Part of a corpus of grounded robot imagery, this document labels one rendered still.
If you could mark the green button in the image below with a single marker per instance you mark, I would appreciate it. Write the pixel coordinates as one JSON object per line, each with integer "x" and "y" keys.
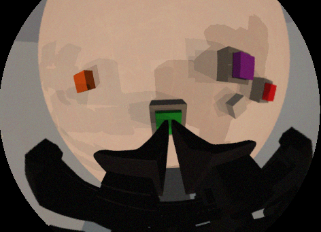
{"x": 161, "y": 110}

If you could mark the red button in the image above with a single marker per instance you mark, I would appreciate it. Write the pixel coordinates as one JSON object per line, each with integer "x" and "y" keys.
{"x": 262, "y": 90}

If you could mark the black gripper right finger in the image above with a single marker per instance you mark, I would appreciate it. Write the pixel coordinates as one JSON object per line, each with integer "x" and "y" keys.
{"x": 196, "y": 156}

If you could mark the small orange block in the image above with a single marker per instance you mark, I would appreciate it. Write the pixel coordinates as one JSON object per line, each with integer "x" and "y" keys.
{"x": 84, "y": 81}

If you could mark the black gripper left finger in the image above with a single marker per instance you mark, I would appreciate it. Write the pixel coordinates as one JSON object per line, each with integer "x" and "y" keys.
{"x": 150, "y": 160}

